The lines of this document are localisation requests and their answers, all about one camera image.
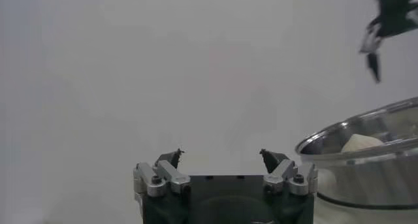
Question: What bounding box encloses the stainless steel steamer basket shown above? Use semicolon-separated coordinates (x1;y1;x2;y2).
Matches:
295;97;418;210

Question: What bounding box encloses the white electric cooker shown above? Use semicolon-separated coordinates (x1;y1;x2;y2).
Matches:
313;168;418;224

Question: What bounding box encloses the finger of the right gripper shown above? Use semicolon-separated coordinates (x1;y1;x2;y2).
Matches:
359;18;383;84

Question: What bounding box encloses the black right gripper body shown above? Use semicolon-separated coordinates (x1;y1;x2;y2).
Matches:
368;0;418;39

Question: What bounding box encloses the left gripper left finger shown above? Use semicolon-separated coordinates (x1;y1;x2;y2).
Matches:
133;148;192;199

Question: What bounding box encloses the white steamed baozi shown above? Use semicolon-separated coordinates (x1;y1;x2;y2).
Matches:
340;133;385;153

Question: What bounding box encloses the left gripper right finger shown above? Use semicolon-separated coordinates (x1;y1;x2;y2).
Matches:
259;148;318;197

